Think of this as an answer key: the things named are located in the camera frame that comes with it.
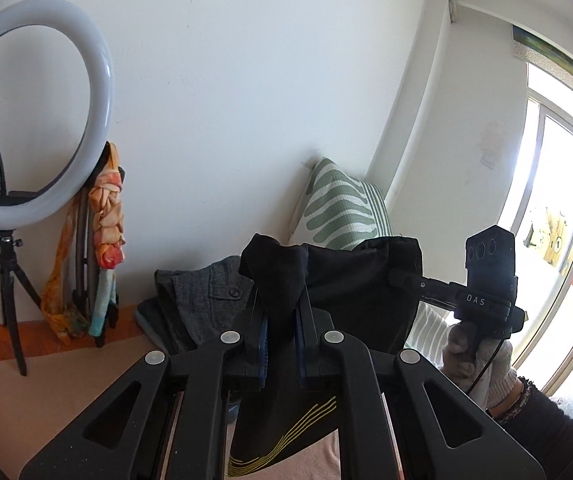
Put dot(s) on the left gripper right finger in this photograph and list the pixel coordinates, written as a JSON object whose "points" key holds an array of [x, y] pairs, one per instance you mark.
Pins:
{"points": [[313, 360]]}

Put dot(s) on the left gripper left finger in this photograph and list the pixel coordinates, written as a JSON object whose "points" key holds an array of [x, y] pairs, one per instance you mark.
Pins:
{"points": [[250, 363]]}

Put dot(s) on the black sport pants yellow print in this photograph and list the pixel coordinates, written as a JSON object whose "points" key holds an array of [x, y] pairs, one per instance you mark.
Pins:
{"points": [[349, 291]]}

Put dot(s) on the right forearm black sleeve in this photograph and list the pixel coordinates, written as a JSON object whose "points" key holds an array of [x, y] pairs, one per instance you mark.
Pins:
{"points": [[537, 424]]}

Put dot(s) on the right hand white glove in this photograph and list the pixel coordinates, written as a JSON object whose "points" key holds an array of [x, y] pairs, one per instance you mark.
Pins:
{"points": [[486, 374]]}

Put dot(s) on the grey tweed garment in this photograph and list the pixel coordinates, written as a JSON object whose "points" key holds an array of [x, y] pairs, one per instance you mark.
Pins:
{"points": [[191, 307]]}

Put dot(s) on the green white striped pillow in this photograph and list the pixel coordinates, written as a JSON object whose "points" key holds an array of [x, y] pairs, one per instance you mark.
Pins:
{"points": [[338, 211]]}

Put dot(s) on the folded grey black tripod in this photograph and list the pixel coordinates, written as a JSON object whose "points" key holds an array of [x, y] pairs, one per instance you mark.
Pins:
{"points": [[87, 271]]}

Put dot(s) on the orange patterned scarf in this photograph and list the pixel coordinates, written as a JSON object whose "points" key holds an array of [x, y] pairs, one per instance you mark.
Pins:
{"points": [[105, 200]]}

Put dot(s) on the orange floral bed sheet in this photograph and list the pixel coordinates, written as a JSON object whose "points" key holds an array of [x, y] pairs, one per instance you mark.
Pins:
{"points": [[37, 338]]}

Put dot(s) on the black mini tripod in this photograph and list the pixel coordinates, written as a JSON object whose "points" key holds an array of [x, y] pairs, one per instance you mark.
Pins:
{"points": [[11, 272]]}

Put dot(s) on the window frame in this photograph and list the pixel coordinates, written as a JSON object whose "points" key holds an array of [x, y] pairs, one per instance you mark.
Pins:
{"points": [[539, 211]]}

